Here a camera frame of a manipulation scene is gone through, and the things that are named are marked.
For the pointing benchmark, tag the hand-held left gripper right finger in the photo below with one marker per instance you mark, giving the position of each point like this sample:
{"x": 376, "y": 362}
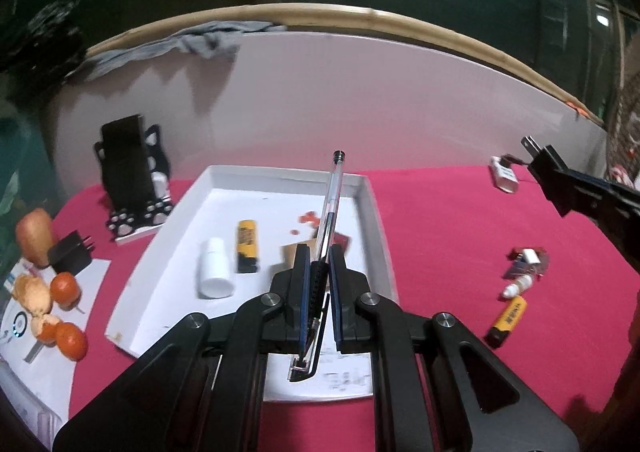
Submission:
{"x": 337, "y": 302}

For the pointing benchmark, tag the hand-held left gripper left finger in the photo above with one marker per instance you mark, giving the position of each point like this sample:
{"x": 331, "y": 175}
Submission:
{"x": 301, "y": 302}

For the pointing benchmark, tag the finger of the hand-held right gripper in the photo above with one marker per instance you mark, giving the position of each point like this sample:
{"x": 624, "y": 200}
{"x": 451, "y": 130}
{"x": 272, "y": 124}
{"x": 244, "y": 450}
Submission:
{"x": 590, "y": 202}

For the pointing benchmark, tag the black two-prong plug adapter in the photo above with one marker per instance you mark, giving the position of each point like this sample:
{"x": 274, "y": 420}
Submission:
{"x": 542, "y": 156}

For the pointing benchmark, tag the clear black ballpoint pen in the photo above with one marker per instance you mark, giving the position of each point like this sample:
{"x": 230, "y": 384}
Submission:
{"x": 330, "y": 202}

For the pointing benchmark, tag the white cardboard box tray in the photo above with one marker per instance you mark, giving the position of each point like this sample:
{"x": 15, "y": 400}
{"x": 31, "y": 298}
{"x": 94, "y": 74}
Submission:
{"x": 190, "y": 242}

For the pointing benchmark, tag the brown cardboard piece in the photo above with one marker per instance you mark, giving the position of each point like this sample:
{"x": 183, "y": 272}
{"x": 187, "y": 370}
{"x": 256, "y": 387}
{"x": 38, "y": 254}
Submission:
{"x": 292, "y": 254}

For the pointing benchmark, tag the small red object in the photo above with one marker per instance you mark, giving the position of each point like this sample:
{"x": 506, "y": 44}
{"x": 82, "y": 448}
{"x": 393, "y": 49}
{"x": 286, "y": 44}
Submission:
{"x": 345, "y": 239}

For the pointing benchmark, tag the yellow black lighter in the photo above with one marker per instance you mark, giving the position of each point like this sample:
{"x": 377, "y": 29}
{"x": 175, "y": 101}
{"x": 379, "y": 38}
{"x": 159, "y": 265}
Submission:
{"x": 247, "y": 244}
{"x": 510, "y": 319}

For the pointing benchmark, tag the small white adapter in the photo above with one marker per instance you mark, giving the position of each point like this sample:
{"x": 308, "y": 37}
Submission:
{"x": 527, "y": 257}

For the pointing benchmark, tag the white plastic bottle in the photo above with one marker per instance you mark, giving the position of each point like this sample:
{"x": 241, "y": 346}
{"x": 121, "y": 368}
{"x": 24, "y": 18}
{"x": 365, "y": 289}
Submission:
{"x": 215, "y": 267}

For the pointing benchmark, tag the orange rag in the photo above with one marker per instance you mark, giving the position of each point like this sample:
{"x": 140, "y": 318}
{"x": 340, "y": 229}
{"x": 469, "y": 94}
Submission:
{"x": 575, "y": 106}

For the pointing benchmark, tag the small white dropper bottle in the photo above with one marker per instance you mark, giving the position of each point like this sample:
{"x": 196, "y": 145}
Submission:
{"x": 517, "y": 286}

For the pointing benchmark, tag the pink flower-patterned tablecloth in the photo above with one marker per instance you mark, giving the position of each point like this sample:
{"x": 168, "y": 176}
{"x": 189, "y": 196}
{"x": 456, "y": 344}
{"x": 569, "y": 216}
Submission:
{"x": 450, "y": 232}

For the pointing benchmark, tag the black paw-print phone stand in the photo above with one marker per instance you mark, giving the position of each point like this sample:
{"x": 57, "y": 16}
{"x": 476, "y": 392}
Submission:
{"x": 140, "y": 219}

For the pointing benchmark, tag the white paper sheet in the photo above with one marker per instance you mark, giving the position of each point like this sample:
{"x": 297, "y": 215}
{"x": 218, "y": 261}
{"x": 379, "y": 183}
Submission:
{"x": 92, "y": 282}

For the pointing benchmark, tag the black smartphone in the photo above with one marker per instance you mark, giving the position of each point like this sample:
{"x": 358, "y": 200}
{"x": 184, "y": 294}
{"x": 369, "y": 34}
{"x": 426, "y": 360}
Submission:
{"x": 127, "y": 161}

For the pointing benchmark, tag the orange tangerine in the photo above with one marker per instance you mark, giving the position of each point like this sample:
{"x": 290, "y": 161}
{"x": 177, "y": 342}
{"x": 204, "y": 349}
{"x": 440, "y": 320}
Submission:
{"x": 65, "y": 289}
{"x": 70, "y": 339}

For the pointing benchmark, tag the black charger adapter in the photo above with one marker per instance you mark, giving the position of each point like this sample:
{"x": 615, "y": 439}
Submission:
{"x": 70, "y": 252}

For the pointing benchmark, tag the tangerine peel piece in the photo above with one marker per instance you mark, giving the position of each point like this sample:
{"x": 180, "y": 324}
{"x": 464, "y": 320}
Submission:
{"x": 42, "y": 329}

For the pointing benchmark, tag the peeled tangerine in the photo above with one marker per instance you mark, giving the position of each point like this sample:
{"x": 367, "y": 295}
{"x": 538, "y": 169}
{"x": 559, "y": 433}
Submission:
{"x": 32, "y": 297}

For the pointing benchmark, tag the reddish yellow apple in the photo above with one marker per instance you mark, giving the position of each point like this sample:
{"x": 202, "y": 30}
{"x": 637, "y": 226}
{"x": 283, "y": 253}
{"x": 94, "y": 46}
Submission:
{"x": 35, "y": 237}

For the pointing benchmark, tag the grey cloth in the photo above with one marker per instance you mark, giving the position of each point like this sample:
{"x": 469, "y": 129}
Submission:
{"x": 210, "y": 39}

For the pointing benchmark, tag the bamboo pole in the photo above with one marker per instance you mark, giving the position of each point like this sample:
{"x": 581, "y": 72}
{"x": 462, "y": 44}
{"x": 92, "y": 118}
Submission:
{"x": 320, "y": 14}

